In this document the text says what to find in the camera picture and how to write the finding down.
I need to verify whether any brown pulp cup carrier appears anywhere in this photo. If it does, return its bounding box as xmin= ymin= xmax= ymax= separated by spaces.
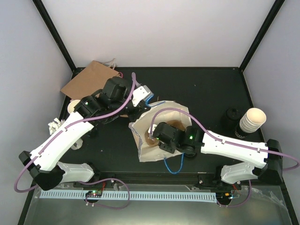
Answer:
xmin=144 ymin=120 xmax=185 ymax=147

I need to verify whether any blue checkered paper bag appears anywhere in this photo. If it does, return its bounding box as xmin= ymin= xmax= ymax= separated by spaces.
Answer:
xmin=129 ymin=101 xmax=195 ymax=163

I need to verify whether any black plastic cup lid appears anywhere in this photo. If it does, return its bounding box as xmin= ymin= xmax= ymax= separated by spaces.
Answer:
xmin=184 ymin=153 xmax=197 ymax=160

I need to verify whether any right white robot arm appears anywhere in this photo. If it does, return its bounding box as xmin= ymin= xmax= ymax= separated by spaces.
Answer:
xmin=148 ymin=122 xmax=283 ymax=189

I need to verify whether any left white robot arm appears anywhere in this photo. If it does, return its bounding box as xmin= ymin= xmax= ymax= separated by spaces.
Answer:
xmin=19 ymin=74 xmax=152 ymax=191

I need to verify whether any brown kraft paper bag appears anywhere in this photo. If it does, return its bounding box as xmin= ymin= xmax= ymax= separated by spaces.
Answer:
xmin=60 ymin=61 xmax=119 ymax=100

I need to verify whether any left stack of paper cups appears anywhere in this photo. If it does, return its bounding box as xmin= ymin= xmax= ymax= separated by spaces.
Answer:
xmin=67 ymin=100 xmax=80 ymax=114

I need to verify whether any stack of paper cups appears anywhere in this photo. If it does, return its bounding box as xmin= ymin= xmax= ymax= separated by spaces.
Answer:
xmin=239 ymin=108 xmax=267 ymax=133
xmin=67 ymin=100 xmax=80 ymax=114

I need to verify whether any black cup under right stack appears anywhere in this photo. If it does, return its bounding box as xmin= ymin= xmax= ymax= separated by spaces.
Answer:
xmin=234 ymin=124 xmax=250 ymax=139

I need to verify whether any right stack of paper cups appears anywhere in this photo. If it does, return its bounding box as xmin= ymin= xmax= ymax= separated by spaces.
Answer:
xmin=239 ymin=108 xmax=267 ymax=133

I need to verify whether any small circuit board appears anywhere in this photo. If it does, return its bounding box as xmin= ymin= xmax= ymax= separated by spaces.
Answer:
xmin=85 ymin=190 xmax=103 ymax=197

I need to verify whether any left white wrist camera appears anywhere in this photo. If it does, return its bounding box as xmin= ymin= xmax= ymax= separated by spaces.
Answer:
xmin=132 ymin=85 xmax=153 ymax=107

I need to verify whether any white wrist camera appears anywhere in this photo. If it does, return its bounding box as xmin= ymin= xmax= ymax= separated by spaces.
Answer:
xmin=132 ymin=85 xmax=153 ymax=107
xmin=148 ymin=124 xmax=157 ymax=140

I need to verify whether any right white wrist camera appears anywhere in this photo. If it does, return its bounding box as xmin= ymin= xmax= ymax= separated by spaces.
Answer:
xmin=148 ymin=124 xmax=157 ymax=140

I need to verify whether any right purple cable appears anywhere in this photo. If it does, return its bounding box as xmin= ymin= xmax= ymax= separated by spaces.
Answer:
xmin=150 ymin=107 xmax=300 ymax=209

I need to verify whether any light blue cable duct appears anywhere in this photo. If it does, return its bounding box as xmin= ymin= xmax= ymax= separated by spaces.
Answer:
xmin=39 ymin=189 xmax=217 ymax=203

